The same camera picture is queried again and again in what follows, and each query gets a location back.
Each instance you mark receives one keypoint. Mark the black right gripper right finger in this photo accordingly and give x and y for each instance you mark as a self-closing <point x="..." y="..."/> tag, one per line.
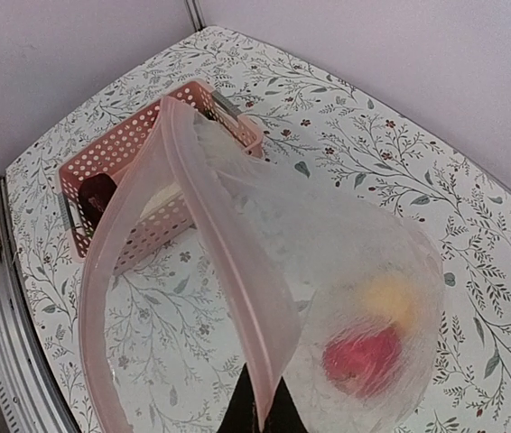
<point x="283" y="416"/>

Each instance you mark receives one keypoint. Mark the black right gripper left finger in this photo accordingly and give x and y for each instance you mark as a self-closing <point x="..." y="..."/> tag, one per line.
<point x="241" y="416"/>

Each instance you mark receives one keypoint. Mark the red toy fruit front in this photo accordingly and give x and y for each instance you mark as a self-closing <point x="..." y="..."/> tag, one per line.
<point x="362" y="364"/>

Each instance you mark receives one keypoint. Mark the yellow toy fruit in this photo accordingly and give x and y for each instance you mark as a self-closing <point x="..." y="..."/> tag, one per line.
<point x="391" y="298"/>

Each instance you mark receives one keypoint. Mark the clear zip top bag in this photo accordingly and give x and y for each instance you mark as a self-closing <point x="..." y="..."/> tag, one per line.
<point x="291" y="259"/>

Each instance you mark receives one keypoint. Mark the pink perforated plastic basket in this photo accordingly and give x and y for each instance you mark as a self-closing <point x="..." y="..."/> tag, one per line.
<point x="115" y="153"/>

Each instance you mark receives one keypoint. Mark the floral patterned table mat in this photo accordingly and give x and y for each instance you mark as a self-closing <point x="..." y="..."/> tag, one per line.
<point x="169" y="338"/>

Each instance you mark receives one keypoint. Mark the white toy vegetable front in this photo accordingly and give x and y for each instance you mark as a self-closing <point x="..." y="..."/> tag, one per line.
<point x="160" y="199"/>

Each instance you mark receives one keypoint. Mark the dark purple toy fruit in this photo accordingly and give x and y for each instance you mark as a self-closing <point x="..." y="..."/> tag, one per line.
<point x="94" y="195"/>

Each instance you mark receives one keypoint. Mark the aluminium front rail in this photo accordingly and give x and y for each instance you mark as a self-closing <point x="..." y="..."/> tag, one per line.
<point x="30" y="401"/>

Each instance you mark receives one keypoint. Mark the left aluminium frame post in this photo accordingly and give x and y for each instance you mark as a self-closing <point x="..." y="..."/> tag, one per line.
<point x="195" y="13"/>

